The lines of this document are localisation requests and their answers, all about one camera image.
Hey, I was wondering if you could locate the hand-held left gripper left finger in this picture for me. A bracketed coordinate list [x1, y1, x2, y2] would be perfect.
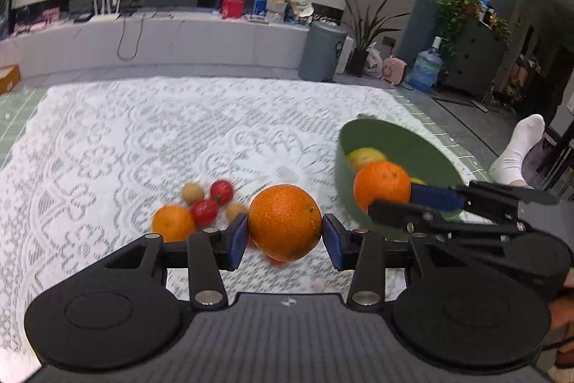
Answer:
[105, 213, 249, 308]

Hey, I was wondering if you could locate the green bowl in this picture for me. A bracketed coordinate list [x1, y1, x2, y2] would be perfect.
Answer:
[335, 118, 462, 238]

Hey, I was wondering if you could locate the white plastic bag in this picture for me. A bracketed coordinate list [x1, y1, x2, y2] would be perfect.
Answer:
[365, 42, 385, 74]

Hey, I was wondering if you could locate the orange cardboard box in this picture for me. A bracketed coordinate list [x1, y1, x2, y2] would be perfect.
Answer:
[0, 64, 21, 95]

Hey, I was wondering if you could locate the yellow-green mango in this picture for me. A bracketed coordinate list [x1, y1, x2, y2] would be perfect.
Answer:
[346, 147, 389, 173]

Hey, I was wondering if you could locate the white router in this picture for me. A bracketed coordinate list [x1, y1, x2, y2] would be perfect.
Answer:
[91, 0, 124, 22]

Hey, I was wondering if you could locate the leafy ivy plant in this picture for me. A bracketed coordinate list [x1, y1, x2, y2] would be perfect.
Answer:
[430, 0, 512, 57]

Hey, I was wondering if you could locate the pink fan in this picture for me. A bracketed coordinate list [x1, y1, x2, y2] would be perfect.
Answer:
[382, 55, 408, 87]

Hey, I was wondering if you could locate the small tangerine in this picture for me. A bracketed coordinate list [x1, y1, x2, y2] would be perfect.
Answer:
[151, 205, 197, 242]

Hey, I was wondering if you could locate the black cable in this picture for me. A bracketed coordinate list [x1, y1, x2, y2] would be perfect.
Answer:
[117, 12, 145, 61]

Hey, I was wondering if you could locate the white TV console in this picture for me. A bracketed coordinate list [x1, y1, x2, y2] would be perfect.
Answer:
[0, 0, 315, 84]

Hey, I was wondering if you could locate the person's foot in white sock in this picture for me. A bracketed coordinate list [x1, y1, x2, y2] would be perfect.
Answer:
[489, 114, 547, 187]

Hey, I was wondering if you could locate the grey cabinet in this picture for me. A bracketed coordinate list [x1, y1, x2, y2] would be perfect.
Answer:
[442, 17, 507, 97]

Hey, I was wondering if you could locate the white lace tablecloth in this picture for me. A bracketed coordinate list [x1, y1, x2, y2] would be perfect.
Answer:
[0, 75, 476, 383]

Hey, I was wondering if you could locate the blue water bottle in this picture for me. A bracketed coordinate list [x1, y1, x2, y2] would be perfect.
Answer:
[408, 36, 444, 93]

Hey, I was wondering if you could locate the large orange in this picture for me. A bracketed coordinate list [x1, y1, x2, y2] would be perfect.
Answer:
[353, 161, 412, 214]
[248, 184, 323, 262]

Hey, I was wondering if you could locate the grey trash can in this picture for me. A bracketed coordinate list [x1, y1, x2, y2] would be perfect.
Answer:
[299, 22, 349, 82]

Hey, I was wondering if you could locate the person's right hand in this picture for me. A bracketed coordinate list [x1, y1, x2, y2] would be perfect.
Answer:
[549, 268, 574, 366]

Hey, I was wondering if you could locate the brown longan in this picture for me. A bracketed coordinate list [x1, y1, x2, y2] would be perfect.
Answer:
[182, 182, 204, 204]
[225, 202, 248, 224]

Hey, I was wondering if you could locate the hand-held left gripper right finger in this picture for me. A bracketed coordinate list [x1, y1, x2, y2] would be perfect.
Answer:
[322, 213, 471, 307]

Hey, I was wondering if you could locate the red box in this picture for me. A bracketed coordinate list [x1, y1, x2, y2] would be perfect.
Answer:
[221, 0, 244, 20]

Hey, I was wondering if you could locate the potted long-leaf plant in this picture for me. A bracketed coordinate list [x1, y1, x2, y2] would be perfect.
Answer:
[338, 0, 411, 77]

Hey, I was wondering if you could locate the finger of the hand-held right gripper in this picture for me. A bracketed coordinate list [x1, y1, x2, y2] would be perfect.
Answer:
[368, 199, 527, 241]
[410, 180, 559, 214]

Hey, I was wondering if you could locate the red cherry tomato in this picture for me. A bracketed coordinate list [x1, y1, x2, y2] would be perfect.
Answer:
[190, 199, 220, 229]
[210, 179, 235, 205]

